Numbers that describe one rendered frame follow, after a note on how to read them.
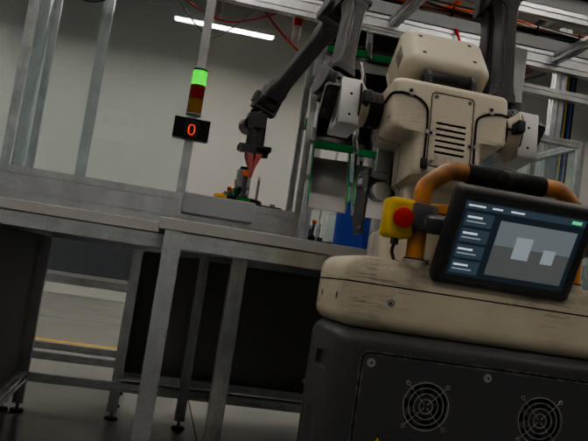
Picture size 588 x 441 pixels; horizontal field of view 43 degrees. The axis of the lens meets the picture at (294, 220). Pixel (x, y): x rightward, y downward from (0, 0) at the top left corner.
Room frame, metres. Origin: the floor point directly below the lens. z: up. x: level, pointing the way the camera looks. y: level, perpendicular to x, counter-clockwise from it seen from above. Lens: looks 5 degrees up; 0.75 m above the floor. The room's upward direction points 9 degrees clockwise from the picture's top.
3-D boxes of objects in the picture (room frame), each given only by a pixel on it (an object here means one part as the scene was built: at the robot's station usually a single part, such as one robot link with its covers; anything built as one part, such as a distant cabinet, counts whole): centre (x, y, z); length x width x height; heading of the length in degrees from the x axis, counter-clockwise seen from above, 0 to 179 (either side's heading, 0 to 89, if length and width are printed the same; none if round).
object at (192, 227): (2.28, -0.06, 0.84); 0.90 x 0.70 x 0.03; 99
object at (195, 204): (2.23, 0.23, 0.93); 0.21 x 0.07 x 0.06; 101
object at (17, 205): (2.89, 0.26, 0.85); 1.50 x 1.41 x 0.03; 101
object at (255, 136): (2.34, 0.16, 1.17); 0.10 x 0.07 x 0.07; 101
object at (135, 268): (3.89, -0.32, 0.43); 2.20 x 0.38 x 0.86; 101
